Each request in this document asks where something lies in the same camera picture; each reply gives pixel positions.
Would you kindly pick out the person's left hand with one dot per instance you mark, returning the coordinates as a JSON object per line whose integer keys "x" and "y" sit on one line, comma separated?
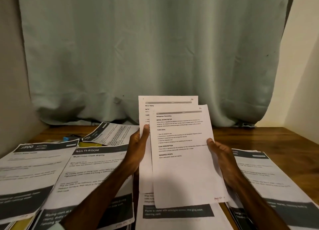
{"x": 134, "y": 152}

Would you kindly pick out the person's right hand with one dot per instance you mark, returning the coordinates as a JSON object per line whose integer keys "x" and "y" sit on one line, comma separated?
{"x": 227, "y": 162}

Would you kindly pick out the single sheet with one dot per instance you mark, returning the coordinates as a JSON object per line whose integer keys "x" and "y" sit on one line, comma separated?
{"x": 112, "y": 133}

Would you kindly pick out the Wipe Wall Tiles paper stack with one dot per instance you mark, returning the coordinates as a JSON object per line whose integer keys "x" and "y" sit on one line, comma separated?
{"x": 279, "y": 192}

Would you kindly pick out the wash baby bottle paper stack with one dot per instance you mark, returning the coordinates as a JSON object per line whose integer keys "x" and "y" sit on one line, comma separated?
{"x": 30, "y": 177}

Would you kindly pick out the yellow patterned folder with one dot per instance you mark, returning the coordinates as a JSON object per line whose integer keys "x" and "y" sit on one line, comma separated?
{"x": 20, "y": 222}

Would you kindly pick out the person's left forearm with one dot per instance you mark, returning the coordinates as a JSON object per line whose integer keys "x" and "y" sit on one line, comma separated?
{"x": 92, "y": 202}

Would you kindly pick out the person's right forearm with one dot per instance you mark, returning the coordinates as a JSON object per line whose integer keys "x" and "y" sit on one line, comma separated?
{"x": 259, "y": 207}

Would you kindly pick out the blue pen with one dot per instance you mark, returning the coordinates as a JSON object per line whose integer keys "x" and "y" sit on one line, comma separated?
{"x": 72, "y": 137}

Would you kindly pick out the pale green curtain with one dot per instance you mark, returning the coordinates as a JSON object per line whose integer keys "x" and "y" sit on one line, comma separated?
{"x": 149, "y": 47}

